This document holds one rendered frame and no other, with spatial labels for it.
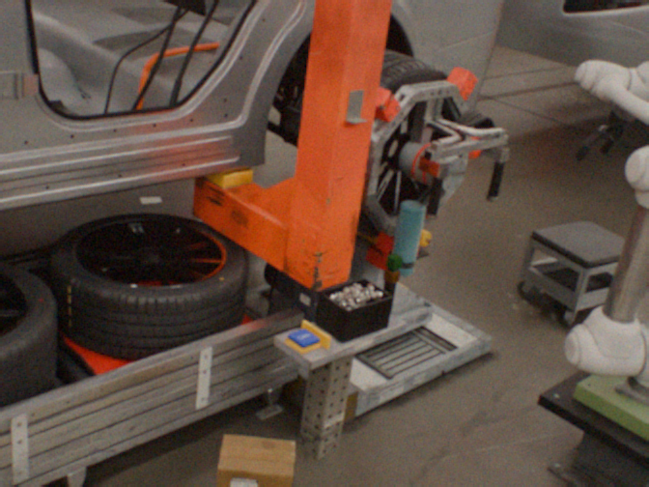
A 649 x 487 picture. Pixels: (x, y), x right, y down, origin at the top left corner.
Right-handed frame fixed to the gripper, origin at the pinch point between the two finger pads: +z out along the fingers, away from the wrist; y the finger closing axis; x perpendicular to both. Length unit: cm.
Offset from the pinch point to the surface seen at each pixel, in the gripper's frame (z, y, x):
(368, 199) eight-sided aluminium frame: 20, 83, -17
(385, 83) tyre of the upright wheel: -8, 71, -43
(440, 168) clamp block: -4, 70, -6
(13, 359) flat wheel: 32, 206, -3
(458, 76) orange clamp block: -7, 38, -41
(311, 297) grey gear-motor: 58, 98, -8
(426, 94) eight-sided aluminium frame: -8, 59, -35
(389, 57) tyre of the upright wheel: -7, 60, -56
